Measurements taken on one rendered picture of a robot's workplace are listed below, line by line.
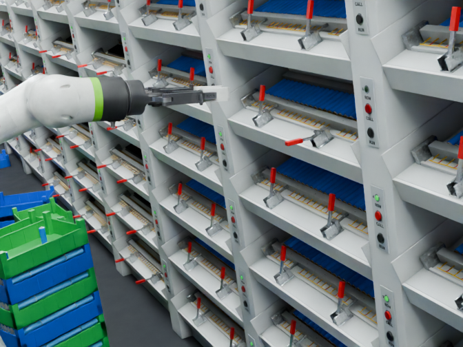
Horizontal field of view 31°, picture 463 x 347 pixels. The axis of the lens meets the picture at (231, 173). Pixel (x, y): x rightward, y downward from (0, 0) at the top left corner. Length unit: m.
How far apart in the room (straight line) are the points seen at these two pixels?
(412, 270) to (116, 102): 0.68
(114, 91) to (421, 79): 0.68
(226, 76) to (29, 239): 0.99
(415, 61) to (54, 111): 0.73
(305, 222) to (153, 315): 1.45
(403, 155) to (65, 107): 0.68
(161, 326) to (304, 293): 1.22
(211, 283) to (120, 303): 0.83
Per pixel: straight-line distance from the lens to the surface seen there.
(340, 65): 1.55
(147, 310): 3.27
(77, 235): 2.62
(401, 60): 1.41
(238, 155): 2.11
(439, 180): 1.41
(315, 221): 1.84
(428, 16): 1.47
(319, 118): 1.78
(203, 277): 2.66
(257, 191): 2.09
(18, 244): 2.74
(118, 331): 3.16
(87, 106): 1.74
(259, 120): 1.92
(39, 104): 1.73
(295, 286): 2.03
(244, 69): 2.08
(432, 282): 1.52
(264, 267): 2.16
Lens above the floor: 1.36
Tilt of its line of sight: 16 degrees down
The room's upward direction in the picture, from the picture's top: 8 degrees counter-clockwise
